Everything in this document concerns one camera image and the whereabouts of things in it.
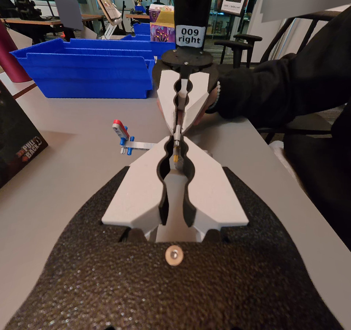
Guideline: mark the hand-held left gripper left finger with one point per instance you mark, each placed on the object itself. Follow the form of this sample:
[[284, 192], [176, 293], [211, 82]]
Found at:
[[137, 198]]

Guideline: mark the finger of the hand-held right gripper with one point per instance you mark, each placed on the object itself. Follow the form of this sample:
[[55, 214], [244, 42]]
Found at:
[[198, 94], [167, 94]]

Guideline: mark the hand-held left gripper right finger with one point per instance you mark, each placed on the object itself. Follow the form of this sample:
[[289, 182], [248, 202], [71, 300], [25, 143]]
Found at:
[[216, 198]]

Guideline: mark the person's right forearm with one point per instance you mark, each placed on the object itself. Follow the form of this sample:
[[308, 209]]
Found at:
[[268, 88]]

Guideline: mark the red and grey lego assembly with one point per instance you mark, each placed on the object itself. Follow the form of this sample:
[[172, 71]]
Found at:
[[120, 129]]

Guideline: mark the lego set box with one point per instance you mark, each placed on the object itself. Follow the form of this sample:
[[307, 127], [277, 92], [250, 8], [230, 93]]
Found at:
[[19, 132]]

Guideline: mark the person's right hand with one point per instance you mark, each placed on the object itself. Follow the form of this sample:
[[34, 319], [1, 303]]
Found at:
[[207, 107]]

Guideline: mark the purple and yellow printed box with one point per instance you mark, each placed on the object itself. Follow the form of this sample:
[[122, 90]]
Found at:
[[161, 25]]

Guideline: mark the blue pen holder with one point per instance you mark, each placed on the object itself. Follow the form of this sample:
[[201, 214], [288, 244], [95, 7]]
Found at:
[[138, 7]]

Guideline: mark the black armrest chair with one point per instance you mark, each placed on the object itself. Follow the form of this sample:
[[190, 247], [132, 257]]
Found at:
[[246, 37]]

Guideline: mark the large blue plastic bin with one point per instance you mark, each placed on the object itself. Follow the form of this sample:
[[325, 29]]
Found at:
[[90, 77]]

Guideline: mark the tilted board on stand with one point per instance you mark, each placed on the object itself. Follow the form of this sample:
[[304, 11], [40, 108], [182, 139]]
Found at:
[[105, 3]]

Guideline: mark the person's black jacket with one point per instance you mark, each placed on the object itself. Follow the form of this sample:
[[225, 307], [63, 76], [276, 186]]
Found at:
[[329, 170]]

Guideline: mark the black framed chair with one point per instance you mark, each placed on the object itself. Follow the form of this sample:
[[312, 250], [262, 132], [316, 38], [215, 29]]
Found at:
[[315, 17]]

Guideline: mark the wooden office desk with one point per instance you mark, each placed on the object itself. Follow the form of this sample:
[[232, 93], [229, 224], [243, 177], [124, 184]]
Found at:
[[33, 22]]

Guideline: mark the maroon cylinder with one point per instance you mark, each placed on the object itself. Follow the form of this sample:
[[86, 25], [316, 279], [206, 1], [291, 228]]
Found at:
[[12, 58]]

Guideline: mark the black machine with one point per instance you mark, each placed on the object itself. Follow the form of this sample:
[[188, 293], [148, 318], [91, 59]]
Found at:
[[26, 4]]

